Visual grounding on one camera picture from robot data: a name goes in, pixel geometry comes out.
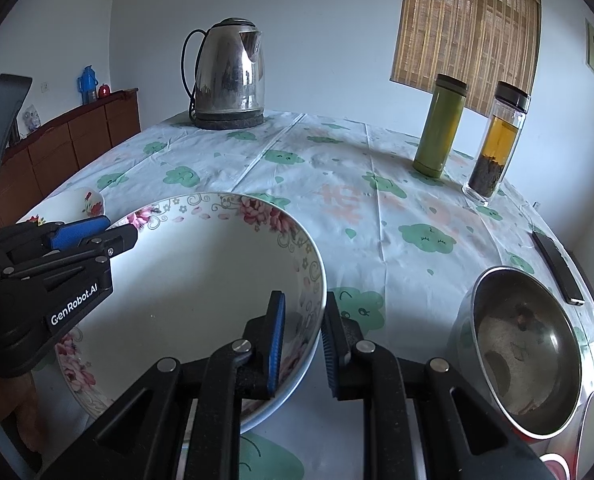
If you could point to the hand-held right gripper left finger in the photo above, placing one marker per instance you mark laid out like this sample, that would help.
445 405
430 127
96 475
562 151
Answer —
276 345

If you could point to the dark kettle base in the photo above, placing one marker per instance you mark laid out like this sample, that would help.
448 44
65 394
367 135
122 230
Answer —
227 122

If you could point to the black smartphone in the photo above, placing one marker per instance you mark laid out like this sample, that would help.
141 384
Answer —
559 270

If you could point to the small red ornament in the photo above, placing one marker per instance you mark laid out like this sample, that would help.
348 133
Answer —
104 90

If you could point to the small floral plate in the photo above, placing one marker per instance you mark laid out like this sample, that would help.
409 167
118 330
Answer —
72 205

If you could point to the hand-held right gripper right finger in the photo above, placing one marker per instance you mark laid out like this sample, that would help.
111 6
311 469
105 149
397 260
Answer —
328 345

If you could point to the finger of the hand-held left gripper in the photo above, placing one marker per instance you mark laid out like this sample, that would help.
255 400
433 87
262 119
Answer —
119 241
79 232

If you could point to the stainless steel electric kettle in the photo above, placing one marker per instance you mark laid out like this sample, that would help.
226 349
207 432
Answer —
227 70

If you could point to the glass tea bottle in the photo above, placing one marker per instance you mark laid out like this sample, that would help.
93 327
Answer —
494 160

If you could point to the blue water bottle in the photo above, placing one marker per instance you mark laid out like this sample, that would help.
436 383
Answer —
87 85

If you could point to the green thermos bottle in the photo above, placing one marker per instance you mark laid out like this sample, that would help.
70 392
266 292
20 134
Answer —
439 130

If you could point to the bamboo window blind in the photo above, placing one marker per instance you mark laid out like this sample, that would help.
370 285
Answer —
467 35

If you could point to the person's left hand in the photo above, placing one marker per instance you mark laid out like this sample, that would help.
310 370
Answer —
7 405

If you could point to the brown wooden cabinet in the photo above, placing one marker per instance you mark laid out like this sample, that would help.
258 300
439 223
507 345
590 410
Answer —
77 135

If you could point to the small pale ornament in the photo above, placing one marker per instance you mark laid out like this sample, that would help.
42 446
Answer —
29 117

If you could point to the large floral ceramic bowl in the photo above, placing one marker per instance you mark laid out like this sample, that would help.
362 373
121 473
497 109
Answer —
177 285

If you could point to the stainless steel bowl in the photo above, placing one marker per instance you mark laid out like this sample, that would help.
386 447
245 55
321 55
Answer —
522 355

